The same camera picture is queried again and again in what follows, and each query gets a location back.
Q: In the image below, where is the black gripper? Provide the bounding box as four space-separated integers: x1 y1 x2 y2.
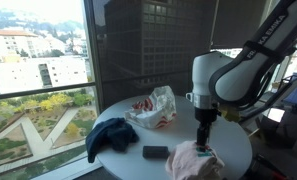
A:
193 107 219 147

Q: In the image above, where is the peach t-shirt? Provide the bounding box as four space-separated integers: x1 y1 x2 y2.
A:
165 140 226 180

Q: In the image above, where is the white red plastic bag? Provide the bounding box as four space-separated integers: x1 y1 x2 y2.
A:
124 85 178 130

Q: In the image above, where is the black rectangular box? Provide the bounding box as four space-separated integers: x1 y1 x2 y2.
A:
142 145 170 160

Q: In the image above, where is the dark blue cloth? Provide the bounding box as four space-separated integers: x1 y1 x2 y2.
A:
85 117 140 164

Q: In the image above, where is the yellow wrist camera mount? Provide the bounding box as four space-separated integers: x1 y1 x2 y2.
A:
219 106 242 123

